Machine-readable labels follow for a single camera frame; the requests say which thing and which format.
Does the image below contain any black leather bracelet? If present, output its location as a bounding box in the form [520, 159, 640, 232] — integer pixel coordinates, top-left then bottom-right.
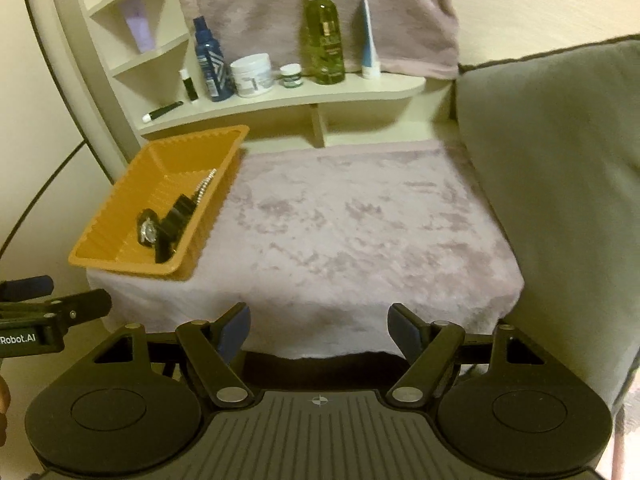
[153, 193, 198, 265]

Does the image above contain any orange plastic tray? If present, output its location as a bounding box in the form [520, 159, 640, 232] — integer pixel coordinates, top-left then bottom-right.
[68, 125, 250, 281]

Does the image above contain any black wrist watch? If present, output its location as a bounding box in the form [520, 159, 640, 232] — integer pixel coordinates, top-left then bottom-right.
[137, 209, 160, 247]

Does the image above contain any mauve velvet table cloth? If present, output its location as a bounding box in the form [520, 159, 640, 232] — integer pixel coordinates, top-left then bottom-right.
[88, 140, 524, 359]

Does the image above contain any black tube white cap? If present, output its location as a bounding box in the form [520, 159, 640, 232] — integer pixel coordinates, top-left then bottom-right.
[142, 101, 183, 124]

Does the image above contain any grey green cushion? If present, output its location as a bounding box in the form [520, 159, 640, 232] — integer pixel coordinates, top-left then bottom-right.
[456, 35, 639, 408]

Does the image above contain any small black white-capped bottle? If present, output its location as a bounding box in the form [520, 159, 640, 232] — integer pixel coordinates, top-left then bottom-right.
[179, 68, 198, 102]

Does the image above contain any dark blue spray bottle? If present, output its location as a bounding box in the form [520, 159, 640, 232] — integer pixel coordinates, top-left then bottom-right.
[193, 16, 234, 102]

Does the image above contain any white cream jar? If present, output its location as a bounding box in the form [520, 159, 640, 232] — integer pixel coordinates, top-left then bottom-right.
[230, 53, 274, 98]

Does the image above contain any white corner shelf unit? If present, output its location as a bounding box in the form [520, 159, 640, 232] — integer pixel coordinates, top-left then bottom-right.
[70, 0, 426, 143]

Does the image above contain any lavender tube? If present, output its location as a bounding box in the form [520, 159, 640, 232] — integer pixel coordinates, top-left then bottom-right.
[119, 0, 155, 53]

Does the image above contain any small green-label jar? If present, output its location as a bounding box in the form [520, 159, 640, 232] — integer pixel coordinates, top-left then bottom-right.
[279, 63, 304, 89]

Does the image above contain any blue white tube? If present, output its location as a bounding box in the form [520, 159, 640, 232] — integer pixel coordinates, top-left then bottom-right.
[361, 0, 381, 80]

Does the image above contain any green oil spray bottle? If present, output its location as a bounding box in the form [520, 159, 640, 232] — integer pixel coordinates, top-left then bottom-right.
[304, 0, 346, 84]

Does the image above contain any mauve hanging towel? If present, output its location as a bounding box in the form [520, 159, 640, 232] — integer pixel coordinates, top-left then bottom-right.
[180, 0, 459, 80]

